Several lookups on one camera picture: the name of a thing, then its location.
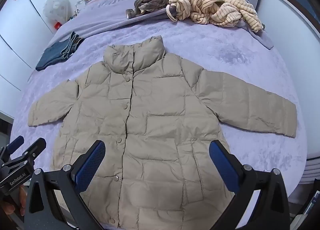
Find person's left hand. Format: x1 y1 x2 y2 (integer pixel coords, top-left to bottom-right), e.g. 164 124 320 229
0 185 27 217

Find beige quilted blanket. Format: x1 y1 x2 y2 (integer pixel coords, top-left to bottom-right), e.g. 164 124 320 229
28 35 297 224

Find folded blue jeans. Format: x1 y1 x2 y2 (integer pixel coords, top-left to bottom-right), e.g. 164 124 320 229
35 31 85 71

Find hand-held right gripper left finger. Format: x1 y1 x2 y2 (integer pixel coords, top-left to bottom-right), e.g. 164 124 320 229
25 140 107 230

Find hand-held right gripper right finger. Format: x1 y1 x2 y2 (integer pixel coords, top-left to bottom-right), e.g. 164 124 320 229
209 140 292 230

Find lavender fleece blanket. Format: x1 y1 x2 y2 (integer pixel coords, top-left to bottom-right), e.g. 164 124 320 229
10 0 308 230

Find white wardrobe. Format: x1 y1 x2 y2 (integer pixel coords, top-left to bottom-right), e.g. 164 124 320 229
0 0 56 111

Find white radiator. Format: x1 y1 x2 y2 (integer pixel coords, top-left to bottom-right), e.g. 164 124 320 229
299 155 320 186

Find brown and cream knit throw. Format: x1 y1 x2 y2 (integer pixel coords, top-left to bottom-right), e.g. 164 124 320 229
141 0 264 32

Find white charging cable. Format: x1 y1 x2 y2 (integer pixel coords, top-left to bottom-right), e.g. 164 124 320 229
74 0 88 15

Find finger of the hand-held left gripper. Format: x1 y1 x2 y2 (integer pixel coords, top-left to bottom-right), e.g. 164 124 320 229
5 136 25 157
17 138 47 168

